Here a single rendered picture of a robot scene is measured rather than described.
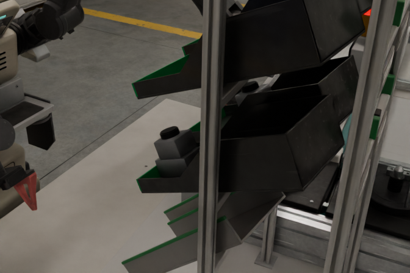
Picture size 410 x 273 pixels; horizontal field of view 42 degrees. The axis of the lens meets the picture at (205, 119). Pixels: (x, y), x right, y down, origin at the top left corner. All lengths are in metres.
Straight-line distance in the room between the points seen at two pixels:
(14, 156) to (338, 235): 1.05
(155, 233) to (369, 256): 0.47
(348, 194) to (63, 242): 0.77
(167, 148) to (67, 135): 2.53
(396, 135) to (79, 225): 0.97
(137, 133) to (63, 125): 1.85
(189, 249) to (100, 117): 2.71
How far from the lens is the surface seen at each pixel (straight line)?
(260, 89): 0.86
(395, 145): 1.66
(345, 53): 2.12
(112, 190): 1.38
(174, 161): 0.80
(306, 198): 1.19
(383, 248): 1.13
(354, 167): 0.60
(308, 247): 1.17
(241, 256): 1.19
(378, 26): 0.53
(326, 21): 0.59
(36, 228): 1.30
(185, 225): 0.99
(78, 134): 3.31
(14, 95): 1.43
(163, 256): 0.86
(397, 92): 1.99
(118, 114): 3.49
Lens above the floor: 1.68
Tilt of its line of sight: 29 degrees down
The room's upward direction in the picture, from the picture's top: 2 degrees clockwise
